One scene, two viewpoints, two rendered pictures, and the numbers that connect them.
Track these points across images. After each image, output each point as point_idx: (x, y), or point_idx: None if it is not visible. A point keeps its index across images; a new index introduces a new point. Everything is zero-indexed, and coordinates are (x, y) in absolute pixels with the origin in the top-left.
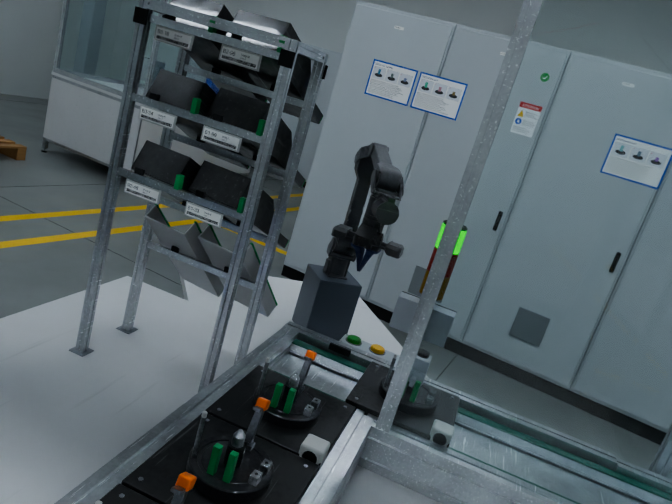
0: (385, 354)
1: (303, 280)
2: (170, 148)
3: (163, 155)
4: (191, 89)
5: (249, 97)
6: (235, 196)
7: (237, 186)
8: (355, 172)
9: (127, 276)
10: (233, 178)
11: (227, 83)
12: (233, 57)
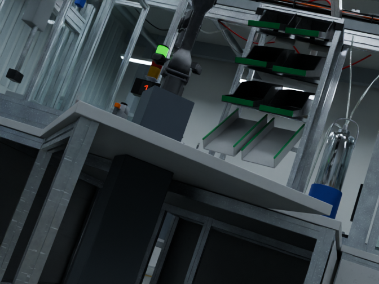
0: None
1: (188, 119)
2: (316, 89)
3: (303, 96)
4: (305, 60)
5: (277, 48)
6: (255, 92)
7: (258, 87)
8: (209, 9)
9: (340, 221)
10: (263, 85)
11: (301, 41)
12: (287, 42)
